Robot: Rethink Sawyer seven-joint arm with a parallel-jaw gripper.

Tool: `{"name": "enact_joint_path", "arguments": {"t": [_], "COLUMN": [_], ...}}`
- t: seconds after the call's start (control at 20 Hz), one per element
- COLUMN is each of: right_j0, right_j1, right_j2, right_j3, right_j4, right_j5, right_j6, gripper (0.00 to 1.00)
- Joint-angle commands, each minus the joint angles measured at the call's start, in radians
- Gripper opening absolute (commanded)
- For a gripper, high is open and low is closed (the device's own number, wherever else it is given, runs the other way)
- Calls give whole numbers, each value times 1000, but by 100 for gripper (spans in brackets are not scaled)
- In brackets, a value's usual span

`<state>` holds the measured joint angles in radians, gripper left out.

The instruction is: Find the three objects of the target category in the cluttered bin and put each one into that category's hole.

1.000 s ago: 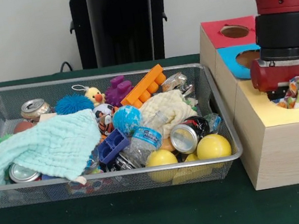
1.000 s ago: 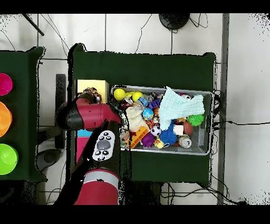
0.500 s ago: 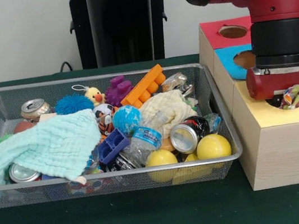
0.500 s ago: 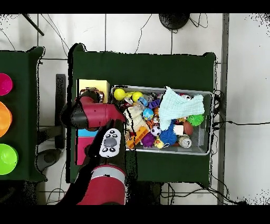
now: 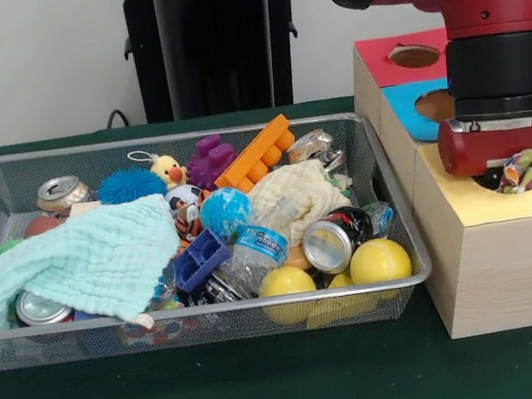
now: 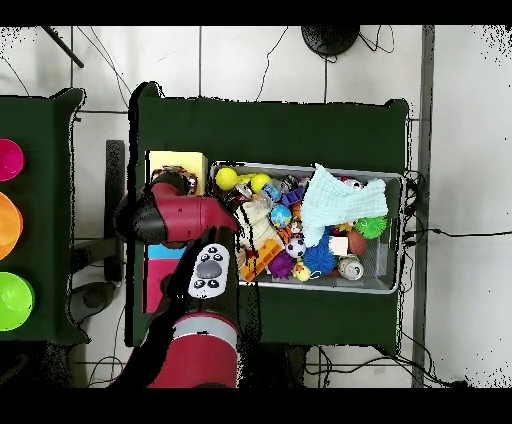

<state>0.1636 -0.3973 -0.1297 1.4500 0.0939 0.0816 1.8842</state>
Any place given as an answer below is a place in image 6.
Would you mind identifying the cream cloth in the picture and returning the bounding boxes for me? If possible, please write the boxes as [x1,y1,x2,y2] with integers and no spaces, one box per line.
[237,200,283,251]

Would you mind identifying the mint green cloth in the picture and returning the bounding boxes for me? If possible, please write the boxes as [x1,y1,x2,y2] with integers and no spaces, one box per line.
[300,162,390,248]

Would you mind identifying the wooden three-hole box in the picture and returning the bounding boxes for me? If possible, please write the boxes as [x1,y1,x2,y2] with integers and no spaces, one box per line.
[142,150,209,314]

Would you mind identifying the silver mesh bin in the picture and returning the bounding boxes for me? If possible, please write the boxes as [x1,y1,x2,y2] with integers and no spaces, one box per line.
[209,160,405,295]

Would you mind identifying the yellow ball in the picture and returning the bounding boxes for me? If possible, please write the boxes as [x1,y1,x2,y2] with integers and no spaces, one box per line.
[250,172,273,194]
[215,166,240,192]

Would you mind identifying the black upright panel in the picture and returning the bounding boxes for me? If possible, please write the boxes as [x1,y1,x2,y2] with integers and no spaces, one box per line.
[104,139,126,283]

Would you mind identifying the blue globe ball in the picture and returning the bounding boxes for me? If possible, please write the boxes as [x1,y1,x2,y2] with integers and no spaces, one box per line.
[270,204,293,229]

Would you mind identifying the orange building block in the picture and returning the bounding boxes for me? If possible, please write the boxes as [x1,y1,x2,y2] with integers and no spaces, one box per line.
[239,238,283,282]

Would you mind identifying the dark green table cloth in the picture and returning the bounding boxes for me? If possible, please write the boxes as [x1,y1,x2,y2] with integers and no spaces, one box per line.
[125,81,410,355]

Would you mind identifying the purple spiky toy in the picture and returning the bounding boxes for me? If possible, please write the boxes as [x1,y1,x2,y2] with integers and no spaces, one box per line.
[266,250,295,280]

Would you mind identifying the small soccer ball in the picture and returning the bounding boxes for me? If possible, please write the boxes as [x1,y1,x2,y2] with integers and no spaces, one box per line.
[285,237,308,259]

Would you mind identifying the yellow duck plush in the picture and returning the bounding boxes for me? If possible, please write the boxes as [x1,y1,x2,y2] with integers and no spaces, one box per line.
[291,259,313,282]

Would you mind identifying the blue spiky ball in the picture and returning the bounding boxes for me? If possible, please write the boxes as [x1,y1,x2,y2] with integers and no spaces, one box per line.
[302,235,337,277]

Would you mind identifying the grey stand foot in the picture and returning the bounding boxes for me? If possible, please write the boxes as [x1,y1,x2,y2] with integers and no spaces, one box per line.
[66,279,119,326]

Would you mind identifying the dark green side-table cloth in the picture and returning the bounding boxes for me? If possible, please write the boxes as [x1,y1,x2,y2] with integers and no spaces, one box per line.
[0,87,89,345]

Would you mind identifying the pink bowl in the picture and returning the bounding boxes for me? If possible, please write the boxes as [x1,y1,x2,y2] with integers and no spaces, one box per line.
[0,138,26,182]

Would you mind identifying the black rod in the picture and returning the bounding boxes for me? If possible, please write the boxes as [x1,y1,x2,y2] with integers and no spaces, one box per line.
[40,25,86,69]

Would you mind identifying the orange bowl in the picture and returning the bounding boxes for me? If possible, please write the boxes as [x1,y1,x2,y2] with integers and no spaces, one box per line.
[0,191,24,261]

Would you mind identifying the black round stand base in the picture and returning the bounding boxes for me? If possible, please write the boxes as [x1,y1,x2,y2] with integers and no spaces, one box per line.
[300,25,361,57]

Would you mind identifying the green bowl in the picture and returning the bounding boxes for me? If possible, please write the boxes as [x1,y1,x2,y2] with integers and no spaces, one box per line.
[0,271,36,332]

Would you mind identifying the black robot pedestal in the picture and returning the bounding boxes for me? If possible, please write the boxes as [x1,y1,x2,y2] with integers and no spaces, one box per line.
[239,343,307,388]

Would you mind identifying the black power cable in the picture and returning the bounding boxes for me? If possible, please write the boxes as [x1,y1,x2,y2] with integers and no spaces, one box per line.
[403,226,512,240]

